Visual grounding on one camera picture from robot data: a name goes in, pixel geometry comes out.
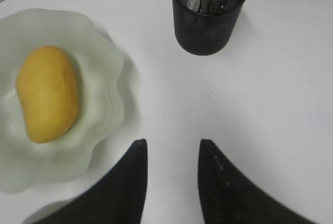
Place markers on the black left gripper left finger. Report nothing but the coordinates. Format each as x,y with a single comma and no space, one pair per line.
119,196

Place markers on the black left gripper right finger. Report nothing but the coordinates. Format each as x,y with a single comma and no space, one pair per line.
228,196

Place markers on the yellow mango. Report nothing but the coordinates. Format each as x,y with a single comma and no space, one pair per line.
47,91

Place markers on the grey white eraser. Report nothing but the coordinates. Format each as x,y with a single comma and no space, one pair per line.
193,5

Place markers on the frosted green wavy plate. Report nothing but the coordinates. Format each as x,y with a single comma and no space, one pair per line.
98,64

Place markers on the black mesh pen holder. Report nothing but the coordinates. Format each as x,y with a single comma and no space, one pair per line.
203,34

